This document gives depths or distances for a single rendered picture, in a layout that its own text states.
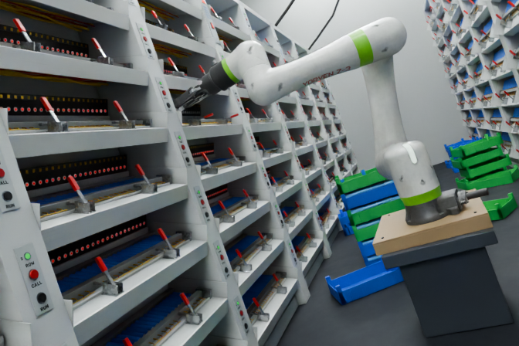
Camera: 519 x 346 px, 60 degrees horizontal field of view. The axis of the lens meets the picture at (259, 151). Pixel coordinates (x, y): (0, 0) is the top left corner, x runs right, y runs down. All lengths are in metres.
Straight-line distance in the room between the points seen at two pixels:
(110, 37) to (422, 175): 1.08
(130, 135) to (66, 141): 0.25
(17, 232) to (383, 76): 1.22
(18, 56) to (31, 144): 0.20
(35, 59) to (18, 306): 0.53
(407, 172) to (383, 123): 0.24
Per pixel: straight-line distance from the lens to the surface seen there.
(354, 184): 2.21
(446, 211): 1.50
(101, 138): 1.17
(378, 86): 1.63
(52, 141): 1.04
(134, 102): 1.51
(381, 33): 1.48
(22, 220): 0.92
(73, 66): 1.21
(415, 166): 1.46
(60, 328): 0.93
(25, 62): 1.10
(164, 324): 1.29
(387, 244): 1.45
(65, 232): 0.99
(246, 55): 1.47
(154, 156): 1.48
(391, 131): 1.62
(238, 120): 2.09
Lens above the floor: 0.66
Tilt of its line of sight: 2 degrees up
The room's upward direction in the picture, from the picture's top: 20 degrees counter-clockwise
